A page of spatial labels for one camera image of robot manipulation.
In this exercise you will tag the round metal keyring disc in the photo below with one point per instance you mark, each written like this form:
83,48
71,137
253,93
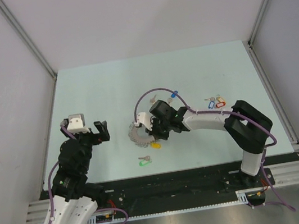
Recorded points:
140,137

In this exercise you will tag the key with red tag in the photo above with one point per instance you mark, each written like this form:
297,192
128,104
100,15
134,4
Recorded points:
220,102

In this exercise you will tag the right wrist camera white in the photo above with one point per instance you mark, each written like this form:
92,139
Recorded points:
143,119

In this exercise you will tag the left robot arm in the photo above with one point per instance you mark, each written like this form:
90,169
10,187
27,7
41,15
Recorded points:
72,200

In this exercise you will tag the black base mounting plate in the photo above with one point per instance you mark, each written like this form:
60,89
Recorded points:
130,194

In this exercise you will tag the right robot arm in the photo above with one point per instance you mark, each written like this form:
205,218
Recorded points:
247,126

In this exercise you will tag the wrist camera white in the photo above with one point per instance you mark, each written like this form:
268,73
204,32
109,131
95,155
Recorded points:
143,119
75,124

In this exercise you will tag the key with green tag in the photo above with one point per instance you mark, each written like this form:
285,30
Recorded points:
143,161

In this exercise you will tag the slotted cable duct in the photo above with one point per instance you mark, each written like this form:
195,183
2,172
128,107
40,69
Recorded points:
239,197

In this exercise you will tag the key with blue tag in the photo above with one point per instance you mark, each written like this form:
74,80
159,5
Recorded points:
211,102
172,97

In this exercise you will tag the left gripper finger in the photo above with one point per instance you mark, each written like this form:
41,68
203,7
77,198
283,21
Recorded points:
103,134
64,132

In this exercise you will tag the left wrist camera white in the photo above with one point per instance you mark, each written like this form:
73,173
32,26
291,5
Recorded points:
75,124

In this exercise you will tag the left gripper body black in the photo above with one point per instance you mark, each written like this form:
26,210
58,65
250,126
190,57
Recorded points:
87,140

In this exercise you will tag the left aluminium frame post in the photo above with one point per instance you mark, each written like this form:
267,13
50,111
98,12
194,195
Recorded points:
26,39

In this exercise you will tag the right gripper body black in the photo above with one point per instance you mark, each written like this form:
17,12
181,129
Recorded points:
161,129

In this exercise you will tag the key with yellow tag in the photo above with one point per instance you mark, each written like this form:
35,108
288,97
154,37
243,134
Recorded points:
153,99
156,145

